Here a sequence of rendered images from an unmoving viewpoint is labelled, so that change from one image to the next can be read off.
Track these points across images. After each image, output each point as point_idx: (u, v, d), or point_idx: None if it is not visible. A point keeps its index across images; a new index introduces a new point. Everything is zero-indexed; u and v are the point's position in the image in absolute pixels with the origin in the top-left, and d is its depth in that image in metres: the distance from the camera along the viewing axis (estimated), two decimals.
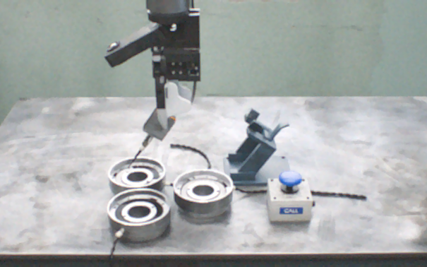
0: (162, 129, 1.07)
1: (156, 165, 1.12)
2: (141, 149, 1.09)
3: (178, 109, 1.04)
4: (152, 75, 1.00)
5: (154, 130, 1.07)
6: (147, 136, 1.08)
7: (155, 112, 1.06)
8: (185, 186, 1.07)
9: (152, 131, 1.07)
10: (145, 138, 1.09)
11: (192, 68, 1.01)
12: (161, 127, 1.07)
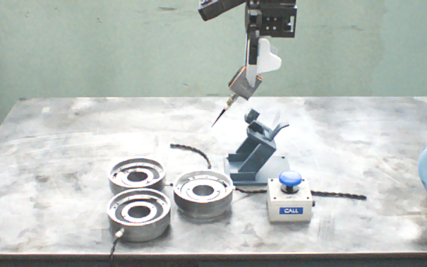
0: (249, 88, 1.07)
1: (156, 165, 1.12)
2: (226, 108, 1.09)
3: (268, 66, 1.03)
4: (247, 29, 0.99)
5: (241, 89, 1.07)
6: (233, 95, 1.08)
7: (243, 70, 1.05)
8: (185, 186, 1.07)
9: (238, 90, 1.07)
10: (231, 96, 1.08)
11: (286, 24, 1.01)
12: (248, 86, 1.07)
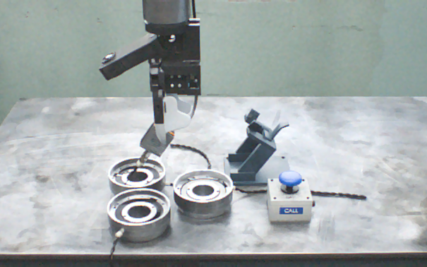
0: (161, 145, 1.02)
1: (156, 165, 1.12)
2: (138, 165, 1.04)
3: (177, 123, 0.98)
4: (150, 88, 0.94)
5: (152, 145, 1.02)
6: (145, 152, 1.03)
7: (152, 127, 1.00)
8: (185, 186, 1.07)
9: (149, 146, 1.02)
10: (142, 153, 1.03)
11: (192, 80, 0.95)
12: (159, 143, 1.02)
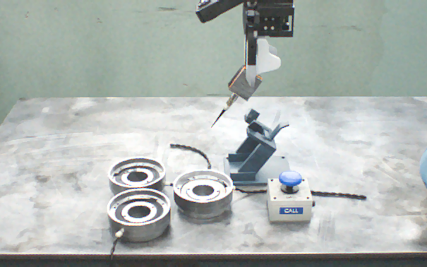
0: (249, 89, 1.07)
1: (156, 165, 1.12)
2: (225, 108, 1.09)
3: (267, 66, 1.03)
4: (245, 30, 0.99)
5: (240, 89, 1.07)
6: (233, 95, 1.08)
7: (243, 71, 1.05)
8: (185, 186, 1.07)
9: (238, 90, 1.07)
10: (230, 97, 1.08)
11: (284, 23, 1.00)
12: (247, 86, 1.06)
